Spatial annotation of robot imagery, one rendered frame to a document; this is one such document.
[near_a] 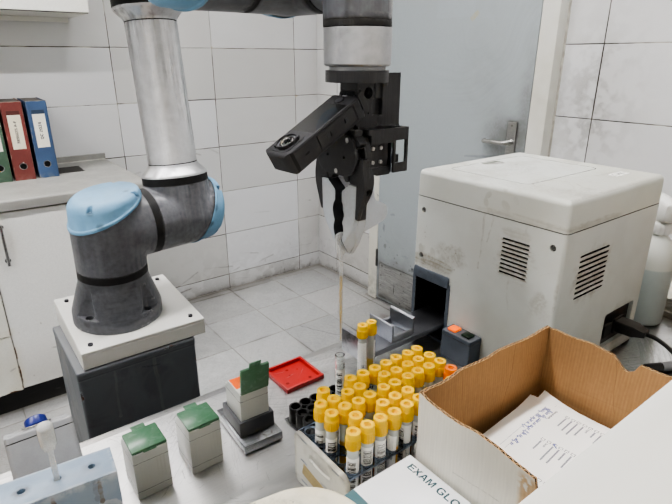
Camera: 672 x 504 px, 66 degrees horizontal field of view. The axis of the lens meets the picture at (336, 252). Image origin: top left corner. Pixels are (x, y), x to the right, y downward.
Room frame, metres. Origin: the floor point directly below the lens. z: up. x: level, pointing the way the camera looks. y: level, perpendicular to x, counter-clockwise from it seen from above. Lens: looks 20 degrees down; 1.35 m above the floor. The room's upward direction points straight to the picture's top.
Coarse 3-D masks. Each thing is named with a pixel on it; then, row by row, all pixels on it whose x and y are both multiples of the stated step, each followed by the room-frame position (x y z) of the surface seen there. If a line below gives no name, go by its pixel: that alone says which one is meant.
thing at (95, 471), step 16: (64, 464) 0.41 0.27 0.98; (80, 464) 0.41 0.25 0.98; (96, 464) 0.41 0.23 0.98; (112, 464) 0.41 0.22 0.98; (16, 480) 0.38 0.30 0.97; (32, 480) 0.38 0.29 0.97; (48, 480) 0.38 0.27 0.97; (64, 480) 0.38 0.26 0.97; (80, 480) 0.38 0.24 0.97; (96, 480) 0.39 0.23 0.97; (112, 480) 0.39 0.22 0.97; (0, 496) 0.37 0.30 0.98; (16, 496) 0.37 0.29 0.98; (32, 496) 0.37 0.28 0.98; (48, 496) 0.37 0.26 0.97; (64, 496) 0.37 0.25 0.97; (80, 496) 0.38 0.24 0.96; (96, 496) 0.39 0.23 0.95; (112, 496) 0.39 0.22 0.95
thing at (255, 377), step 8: (248, 368) 0.55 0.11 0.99; (256, 368) 0.56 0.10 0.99; (264, 368) 0.56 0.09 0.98; (240, 376) 0.55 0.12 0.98; (248, 376) 0.55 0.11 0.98; (256, 376) 0.56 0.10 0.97; (264, 376) 0.56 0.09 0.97; (240, 384) 0.55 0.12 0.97; (248, 384) 0.55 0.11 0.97; (256, 384) 0.56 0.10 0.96; (264, 384) 0.57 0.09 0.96; (240, 392) 0.55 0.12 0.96; (248, 392) 0.55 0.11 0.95
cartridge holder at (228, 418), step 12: (228, 408) 0.58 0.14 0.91; (228, 420) 0.58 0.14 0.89; (252, 420) 0.55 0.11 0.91; (264, 420) 0.56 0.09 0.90; (240, 432) 0.54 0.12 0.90; (252, 432) 0.55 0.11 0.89; (264, 432) 0.56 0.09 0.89; (276, 432) 0.56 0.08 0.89; (240, 444) 0.54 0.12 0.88; (252, 444) 0.53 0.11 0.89; (264, 444) 0.54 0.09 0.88
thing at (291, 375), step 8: (288, 360) 0.74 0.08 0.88; (296, 360) 0.74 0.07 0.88; (304, 360) 0.74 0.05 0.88; (272, 368) 0.72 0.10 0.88; (280, 368) 0.72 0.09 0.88; (288, 368) 0.72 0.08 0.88; (296, 368) 0.72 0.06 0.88; (304, 368) 0.72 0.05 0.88; (312, 368) 0.72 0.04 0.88; (272, 376) 0.69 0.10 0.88; (280, 376) 0.70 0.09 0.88; (288, 376) 0.70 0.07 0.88; (296, 376) 0.70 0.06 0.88; (304, 376) 0.70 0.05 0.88; (312, 376) 0.70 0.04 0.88; (320, 376) 0.69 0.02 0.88; (280, 384) 0.67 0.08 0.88; (288, 384) 0.68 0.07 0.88; (296, 384) 0.67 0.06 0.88; (304, 384) 0.68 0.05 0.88; (288, 392) 0.66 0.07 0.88
